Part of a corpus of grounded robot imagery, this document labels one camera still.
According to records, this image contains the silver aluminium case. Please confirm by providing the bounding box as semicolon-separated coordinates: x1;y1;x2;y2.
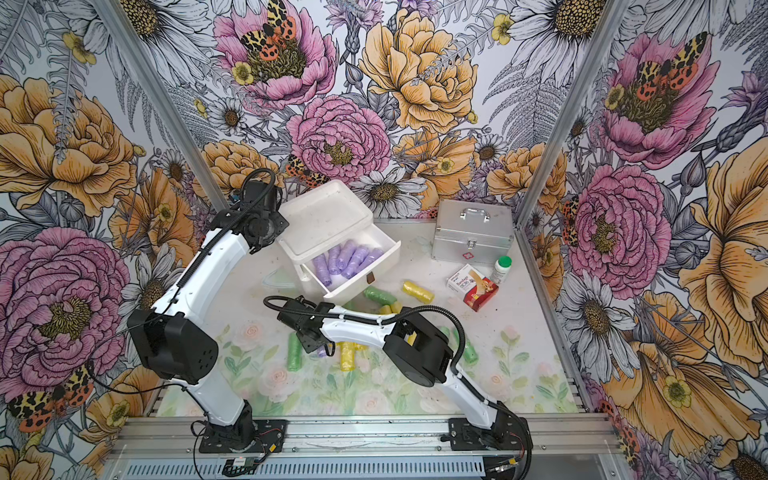
432;200;514;265

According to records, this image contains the aluminium front rail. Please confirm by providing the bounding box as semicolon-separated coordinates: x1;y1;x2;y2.
103;413;633;479

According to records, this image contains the red white small box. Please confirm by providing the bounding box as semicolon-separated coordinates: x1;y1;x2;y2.
447;264;499;312

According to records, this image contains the floral table mat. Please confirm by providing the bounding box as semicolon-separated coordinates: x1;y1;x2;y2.
217;323;580;417

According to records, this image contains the purple bag roll front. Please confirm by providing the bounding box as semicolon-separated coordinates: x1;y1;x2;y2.
336;240;357;272

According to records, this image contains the yellow bag roll back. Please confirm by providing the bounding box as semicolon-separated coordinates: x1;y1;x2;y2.
402;280;435;304

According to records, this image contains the green bag roll far left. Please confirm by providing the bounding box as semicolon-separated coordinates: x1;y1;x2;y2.
286;332;304;372

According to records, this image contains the white bottle green cap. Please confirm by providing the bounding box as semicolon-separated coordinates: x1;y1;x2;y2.
491;256;512;285

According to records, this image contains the purple bag roll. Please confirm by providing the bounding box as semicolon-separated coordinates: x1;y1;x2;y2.
341;245;369;279
336;240;357;272
312;254;333;287
327;245;341;276

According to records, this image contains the white plastic drawer cabinet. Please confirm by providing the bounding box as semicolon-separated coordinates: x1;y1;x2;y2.
277;180;373;288

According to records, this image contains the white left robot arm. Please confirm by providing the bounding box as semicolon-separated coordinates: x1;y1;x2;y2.
127;170;288;452

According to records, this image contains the green bag roll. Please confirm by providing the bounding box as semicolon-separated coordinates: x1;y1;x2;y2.
363;286;397;306
462;340;479;366
286;332;304;372

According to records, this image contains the yellow bag roll front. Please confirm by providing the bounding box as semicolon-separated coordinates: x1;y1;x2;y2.
337;342;357;372

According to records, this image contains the purple bag roll back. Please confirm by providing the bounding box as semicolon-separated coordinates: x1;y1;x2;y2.
312;254;333;287

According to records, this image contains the green bag roll back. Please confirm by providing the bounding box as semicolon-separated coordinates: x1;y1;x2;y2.
363;286;397;306

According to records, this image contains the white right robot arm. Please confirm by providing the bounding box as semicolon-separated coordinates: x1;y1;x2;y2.
263;295;533;455

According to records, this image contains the green bag roll far right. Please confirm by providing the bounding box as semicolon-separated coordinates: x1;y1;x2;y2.
462;340;479;366

